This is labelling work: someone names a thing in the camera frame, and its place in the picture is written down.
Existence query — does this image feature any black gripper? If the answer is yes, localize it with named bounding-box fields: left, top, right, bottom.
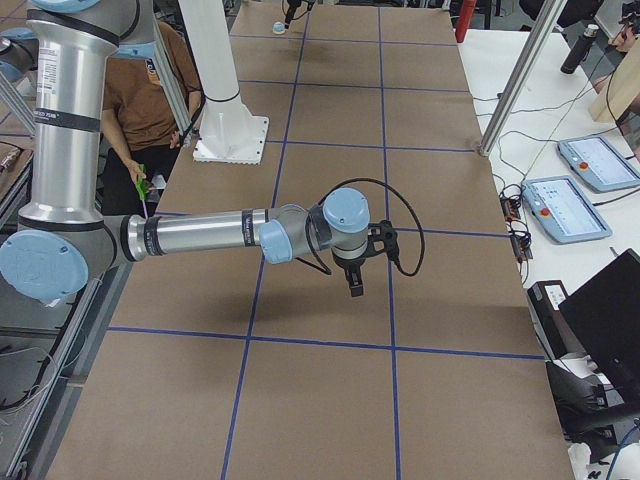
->
left=332, top=253, right=365, bottom=298

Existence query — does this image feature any blue and white bell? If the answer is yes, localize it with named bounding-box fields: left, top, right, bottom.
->
left=272, top=22, right=286, bottom=35

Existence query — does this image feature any brown paper table cover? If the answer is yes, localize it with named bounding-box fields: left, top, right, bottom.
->
left=48, top=2, right=573, bottom=479

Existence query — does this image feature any black box device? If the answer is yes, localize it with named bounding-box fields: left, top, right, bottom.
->
left=526, top=280, right=582, bottom=359

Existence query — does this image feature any near teach pendant tablet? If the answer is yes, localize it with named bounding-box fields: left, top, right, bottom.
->
left=521, top=176, right=613, bottom=244

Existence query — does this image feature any teach pendant tablet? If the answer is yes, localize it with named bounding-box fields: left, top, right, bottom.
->
left=521, top=176, right=613, bottom=244
left=557, top=135, right=639, bottom=193

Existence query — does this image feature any green handheld tool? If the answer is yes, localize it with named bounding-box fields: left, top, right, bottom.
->
left=135, top=164, right=151, bottom=219

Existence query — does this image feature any black laptop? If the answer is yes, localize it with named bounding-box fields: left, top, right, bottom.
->
left=559, top=249, right=639, bottom=401

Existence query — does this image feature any person in brown shirt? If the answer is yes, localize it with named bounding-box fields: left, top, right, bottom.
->
left=101, top=22, right=204, bottom=217

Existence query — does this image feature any far teach pendant tablet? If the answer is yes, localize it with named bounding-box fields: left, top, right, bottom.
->
left=557, top=135, right=639, bottom=193

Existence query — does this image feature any red bottle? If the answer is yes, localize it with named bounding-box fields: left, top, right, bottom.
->
left=455, top=0, right=476, bottom=43

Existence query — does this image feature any black water bottle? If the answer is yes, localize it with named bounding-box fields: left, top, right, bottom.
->
left=560, top=24, right=600, bottom=74

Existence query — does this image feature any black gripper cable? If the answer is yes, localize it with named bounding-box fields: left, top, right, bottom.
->
left=299, top=179, right=427, bottom=277

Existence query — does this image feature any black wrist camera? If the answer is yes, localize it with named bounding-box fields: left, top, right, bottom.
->
left=366, top=220, right=400, bottom=263

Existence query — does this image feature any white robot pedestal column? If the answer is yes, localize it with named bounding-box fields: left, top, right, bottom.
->
left=179, top=0, right=269, bottom=164

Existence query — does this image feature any aluminium frame post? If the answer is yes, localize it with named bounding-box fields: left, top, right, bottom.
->
left=478, top=0, right=566, bottom=157

